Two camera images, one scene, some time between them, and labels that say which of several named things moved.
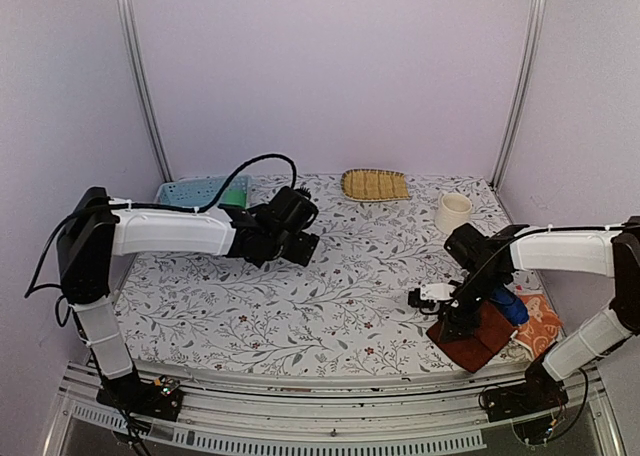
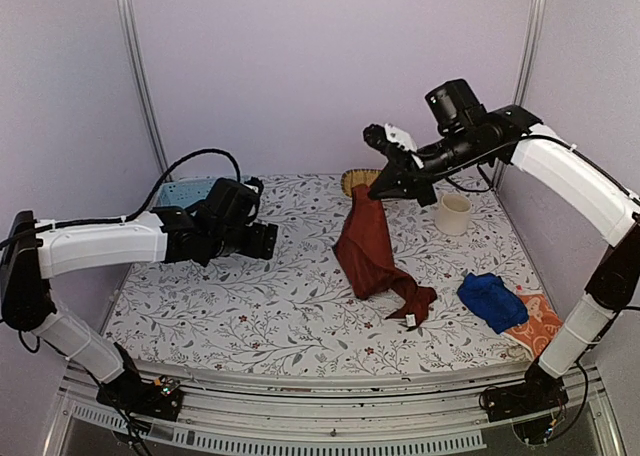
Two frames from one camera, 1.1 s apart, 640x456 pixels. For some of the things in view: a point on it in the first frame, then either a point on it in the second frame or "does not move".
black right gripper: x=451 y=321 → x=402 y=179
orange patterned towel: x=543 y=327 does not move
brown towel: x=494 y=331 → x=367 y=255
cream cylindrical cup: x=453 y=210 does not move
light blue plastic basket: x=201 y=191 does not move
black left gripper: x=305 y=249 → x=263 y=242
